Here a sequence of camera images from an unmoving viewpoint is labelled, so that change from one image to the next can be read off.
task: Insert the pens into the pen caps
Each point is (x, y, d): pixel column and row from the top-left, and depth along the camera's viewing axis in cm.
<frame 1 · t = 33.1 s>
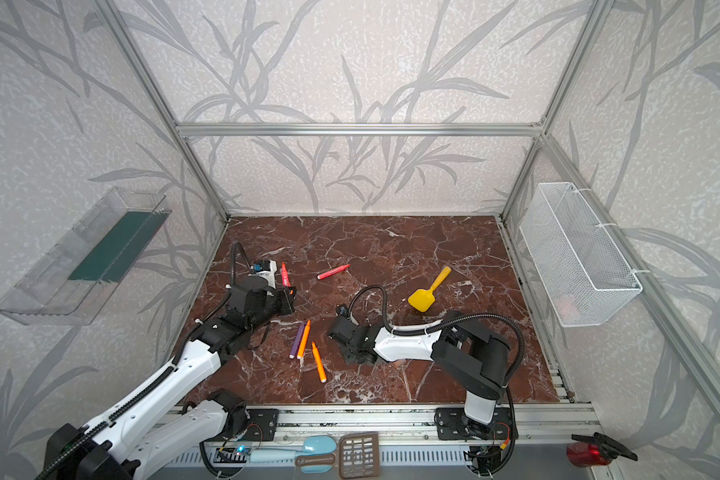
left hand: (299, 280, 81), fingers closed
right hand: (349, 334, 89), fingers closed
red capped pen far: (333, 271, 107), on the table
purple pen: (297, 341, 89), on the table
orange pen beside purple: (304, 340, 89), on the table
orange pen front: (321, 368, 84), on the table
yellow toy spatula: (422, 299, 98), on the table

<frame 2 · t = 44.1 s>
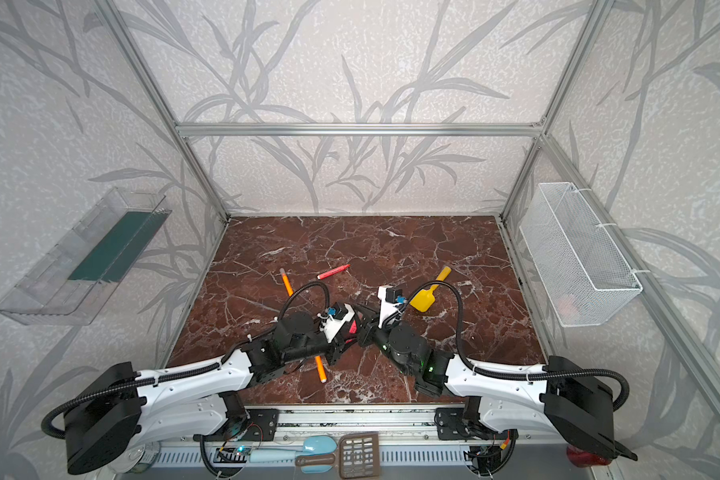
left hand: (361, 323, 76), fingers closed
right hand: (351, 302, 72), fingers closed
orange pen beside red: (286, 282, 103), on the table
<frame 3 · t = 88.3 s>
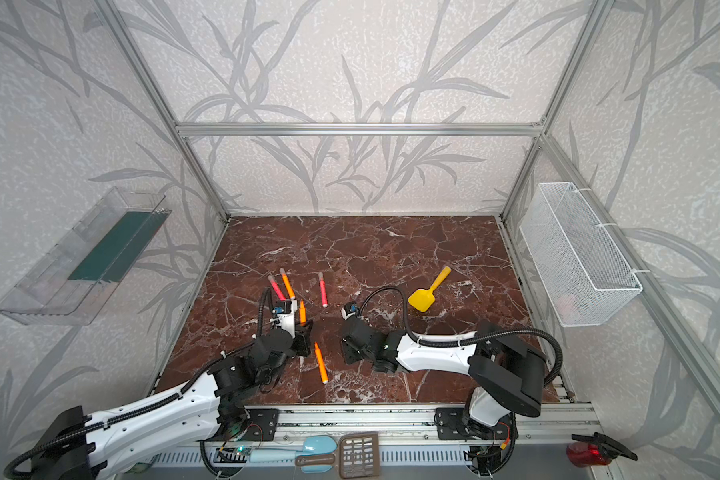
left hand: (317, 315, 81), fingers closed
right hand: (343, 334, 84), fingers open
red capped pen far: (323, 290, 101), on the table
red pen: (276, 288, 101), on the table
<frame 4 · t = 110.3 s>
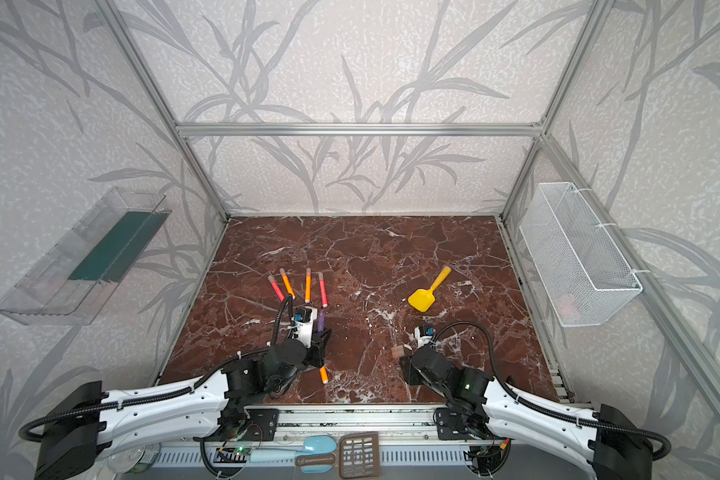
left hand: (334, 325, 79), fingers closed
right hand: (402, 352, 83), fingers open
